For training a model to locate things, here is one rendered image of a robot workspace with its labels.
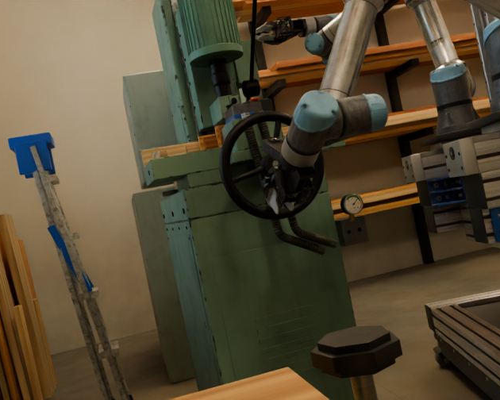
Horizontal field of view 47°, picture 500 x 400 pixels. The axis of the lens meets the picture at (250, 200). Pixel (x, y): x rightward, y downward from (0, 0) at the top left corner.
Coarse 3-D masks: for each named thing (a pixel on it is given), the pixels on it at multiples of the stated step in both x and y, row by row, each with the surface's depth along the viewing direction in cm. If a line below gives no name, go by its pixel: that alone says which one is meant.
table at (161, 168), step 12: (336, 144) 176; (168, 156) 162; (180, 156) 163; (192, 156) 163; (204, 156) 164; (216, 156) 165; (240, 156) 157; (144, 168) 177; (156, 168) 161; (168, 168) 161; (180, 168) 162; (192, 168) 163; (204, 168) 164; (216, 168) 165; (156, 180) 163; (168, 180) 173
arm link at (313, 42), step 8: (328, 24) 211; (336, 24) 208; (320, 32) 212; (328, 32) 210; (336, 32) 209; (312, 40) 211; (320, 40) 210; (328, 40) 211; (312, 48) 212; (320, 48) 211; (328, 48) 214
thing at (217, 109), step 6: (222, 96) 179; (228, 96) 179; (234, 96) 180; (216, 102) 182; (222, 102) 179; (228, 102) 179; (210, 108) 190; (216, 108) 183; (222, 108) 179; (216, 114) 184; (222, 114) 178; (216, 120) 186; (222, 120) 182
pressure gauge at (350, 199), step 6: (342, 198) 170; (348, 198) 169; (354, 198) 169; (360, 198) 170; (342, 204) 169; (348, 204) 169; (360, 204) 170; (342, 210) 171; (348, 210) 169; (354, 210) 169; (360, 210) 169; (354, 216) 171
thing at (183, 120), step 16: (160, 0) 199; (160, 16) 203; (160, 32) 209; (160, 48) 215; (176, 48) 199; (176, 64) 199; (176, 80) 199; (176, 96) 203; (176, 112) 208; (192, 112) 199; (176, 128) 214; (192, 128) 199
